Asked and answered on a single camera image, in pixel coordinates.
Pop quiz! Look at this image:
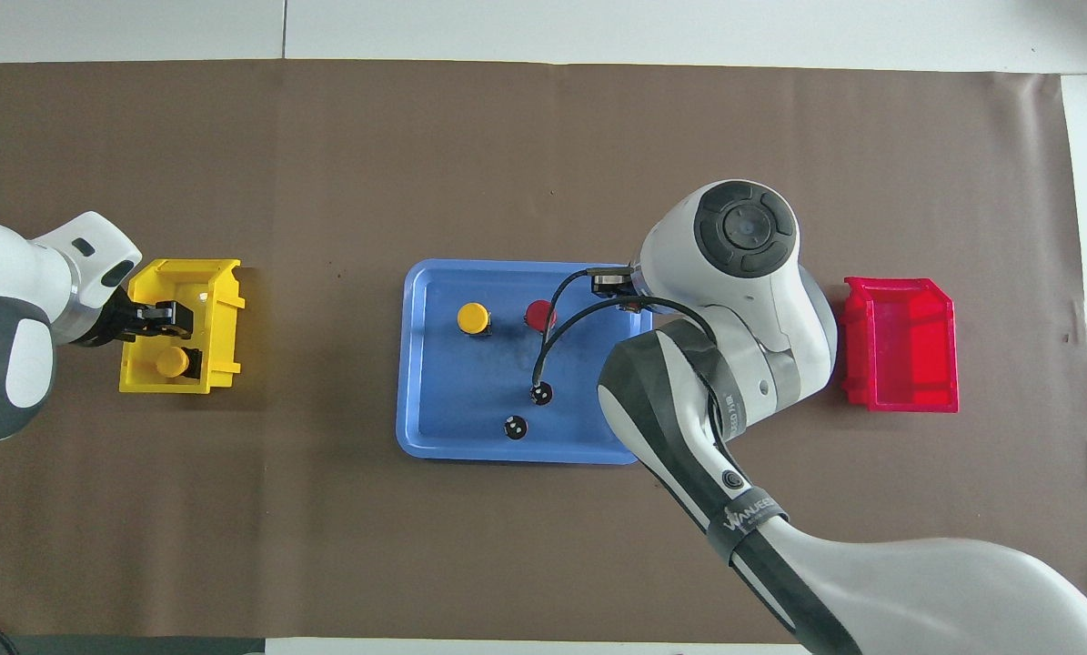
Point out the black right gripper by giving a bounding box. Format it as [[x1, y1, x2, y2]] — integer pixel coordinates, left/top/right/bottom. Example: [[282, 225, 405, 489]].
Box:
[[590, 267, 638, 297]]

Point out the brown paper table mat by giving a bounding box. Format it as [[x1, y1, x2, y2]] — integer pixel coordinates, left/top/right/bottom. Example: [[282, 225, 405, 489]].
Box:
[[0, 59, 1087, 647]]

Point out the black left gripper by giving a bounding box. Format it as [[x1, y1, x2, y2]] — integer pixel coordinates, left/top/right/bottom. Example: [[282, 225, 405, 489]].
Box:
[[72, 285, 195, 348]]

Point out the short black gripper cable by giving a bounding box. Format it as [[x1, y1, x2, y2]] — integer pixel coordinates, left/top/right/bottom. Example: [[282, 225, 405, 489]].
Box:
[[541, 267, 609, 345]]

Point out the yellow plastic bin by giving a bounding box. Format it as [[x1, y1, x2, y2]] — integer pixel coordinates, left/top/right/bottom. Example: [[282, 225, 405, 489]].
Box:
[[119, 258, 246, 395]]

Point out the blue plastic tray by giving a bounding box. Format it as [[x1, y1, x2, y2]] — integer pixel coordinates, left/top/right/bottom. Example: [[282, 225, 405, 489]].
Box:
[[396, 259, 655, 466]]

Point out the red plastic bin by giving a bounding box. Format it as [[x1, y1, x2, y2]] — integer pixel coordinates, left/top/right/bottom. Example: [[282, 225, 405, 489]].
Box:
[[838, 277, 960, 414]]

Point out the black printed velcro strap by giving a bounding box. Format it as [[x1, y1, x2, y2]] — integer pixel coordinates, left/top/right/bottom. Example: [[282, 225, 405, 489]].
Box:
[[707, 490, 790, 559]]

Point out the long black gripper cable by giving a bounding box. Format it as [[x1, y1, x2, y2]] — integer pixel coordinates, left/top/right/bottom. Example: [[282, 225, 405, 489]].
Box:
[[532, 297, 719, 394]]

